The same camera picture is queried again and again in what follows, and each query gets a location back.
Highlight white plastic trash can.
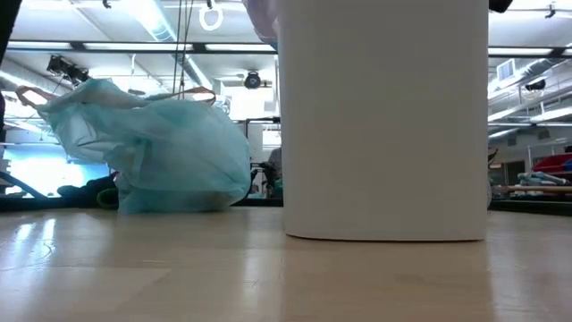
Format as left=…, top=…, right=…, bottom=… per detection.
left=277, top=0, right=490, bottom=242

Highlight white trash bag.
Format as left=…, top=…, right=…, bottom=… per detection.
left=243, top=0, right=281, bottom=46

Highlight light blue trash bag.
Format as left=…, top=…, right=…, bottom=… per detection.
left=15, top=78, right=252, bottom=215

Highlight succulent in white pot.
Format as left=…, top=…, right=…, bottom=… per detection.
left=486, top=149, right=500, bottom=209

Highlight red storage bin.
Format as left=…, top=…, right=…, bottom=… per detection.
left=531, top=152, right=572, bottom=174

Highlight pale blue cloth roll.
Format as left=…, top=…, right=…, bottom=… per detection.
left=517, top=171, right=572, bottom=187

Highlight wooden background table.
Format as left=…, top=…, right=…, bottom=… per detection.
left=491, top=184, right=572, bottom=194

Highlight person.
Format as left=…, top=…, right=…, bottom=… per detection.
left=266, top=147, right=283, bottom=199

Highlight black ceiling fixture cluster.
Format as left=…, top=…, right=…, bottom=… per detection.
left=46, top=54, right=93, bottom=89

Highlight dark cloth heap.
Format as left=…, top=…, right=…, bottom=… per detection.
left=56, top=172, right=121, bottom=199

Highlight white hanging ring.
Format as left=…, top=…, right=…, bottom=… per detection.
left=198, top=3, right=223, bottom=31

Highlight black table edge rail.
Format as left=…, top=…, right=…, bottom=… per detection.
left=0, top=196, right=572, bottom=216

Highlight hanging black cables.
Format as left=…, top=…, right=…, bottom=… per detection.
left=172, top=0, right=196, bottom=97

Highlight green hose ring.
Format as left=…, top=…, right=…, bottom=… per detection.
left=97, top=187, right=121, bottom=210

